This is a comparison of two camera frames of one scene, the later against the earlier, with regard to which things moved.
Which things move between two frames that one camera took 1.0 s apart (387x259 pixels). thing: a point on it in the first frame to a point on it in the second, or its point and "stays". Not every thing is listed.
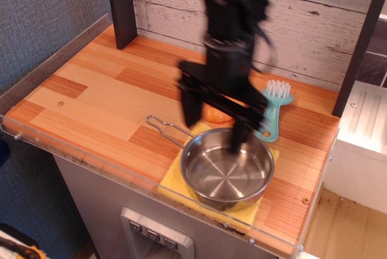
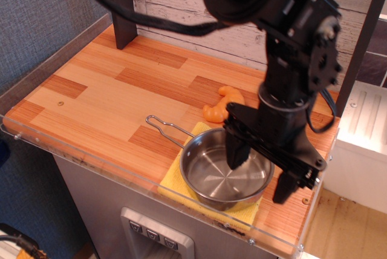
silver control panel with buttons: [147, 238] stays
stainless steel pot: [220, 178] stays
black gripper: [223, 83] to [274, 132]
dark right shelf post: [360, 58] stays
